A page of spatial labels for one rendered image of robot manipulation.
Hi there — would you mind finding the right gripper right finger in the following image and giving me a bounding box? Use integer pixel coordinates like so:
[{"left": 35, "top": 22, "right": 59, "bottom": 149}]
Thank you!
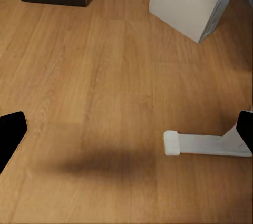
[{"left": 236, "top": 111, "right": 253, "bottom": 154}]

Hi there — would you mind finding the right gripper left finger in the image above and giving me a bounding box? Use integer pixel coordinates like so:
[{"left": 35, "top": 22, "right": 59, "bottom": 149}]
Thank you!
[{"left": 0, "top": 111, "right": 27, "bottom": 173}]

